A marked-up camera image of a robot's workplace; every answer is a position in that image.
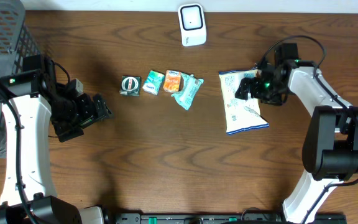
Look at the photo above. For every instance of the white barcode scanner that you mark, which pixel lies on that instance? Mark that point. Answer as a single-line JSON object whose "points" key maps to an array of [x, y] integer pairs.
{"points": [[192, 24]]}

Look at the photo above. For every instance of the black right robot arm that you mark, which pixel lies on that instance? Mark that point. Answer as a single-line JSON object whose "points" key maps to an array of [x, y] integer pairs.
{"points": [[330, 148]]}

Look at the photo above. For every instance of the dark green round-label box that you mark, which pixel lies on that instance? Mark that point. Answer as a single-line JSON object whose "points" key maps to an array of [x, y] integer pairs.
{"points": [[130, 86]]}

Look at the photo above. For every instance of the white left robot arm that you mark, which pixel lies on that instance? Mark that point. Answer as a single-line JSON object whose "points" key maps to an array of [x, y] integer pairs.
{"points": [[32, 101]]}

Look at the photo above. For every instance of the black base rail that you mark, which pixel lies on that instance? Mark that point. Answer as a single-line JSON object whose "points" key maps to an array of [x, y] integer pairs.
{"points": [[249, 217]]}

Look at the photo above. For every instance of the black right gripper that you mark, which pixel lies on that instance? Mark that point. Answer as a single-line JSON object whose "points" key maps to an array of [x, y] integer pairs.
{"points": [[256, 91]]}

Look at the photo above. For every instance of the orange tissue pack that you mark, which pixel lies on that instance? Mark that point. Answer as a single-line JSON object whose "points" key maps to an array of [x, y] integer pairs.
{"points": [[172, 81]]}

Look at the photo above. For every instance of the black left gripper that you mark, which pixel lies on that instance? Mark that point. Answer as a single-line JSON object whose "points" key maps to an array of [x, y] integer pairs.
{"points": [[86, 102]]}

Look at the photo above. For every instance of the teal tissue pack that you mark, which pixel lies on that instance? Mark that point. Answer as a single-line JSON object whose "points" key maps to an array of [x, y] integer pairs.
{"points": [[153, 82]]}

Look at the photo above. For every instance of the yellow snack chip bag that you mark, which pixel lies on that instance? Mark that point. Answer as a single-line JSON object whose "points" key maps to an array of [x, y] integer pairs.
{"points": [[241, 115]]}

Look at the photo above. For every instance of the mint green pack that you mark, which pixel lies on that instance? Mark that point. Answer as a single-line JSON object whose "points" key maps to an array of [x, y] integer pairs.
{"points": [[186, 95]]}

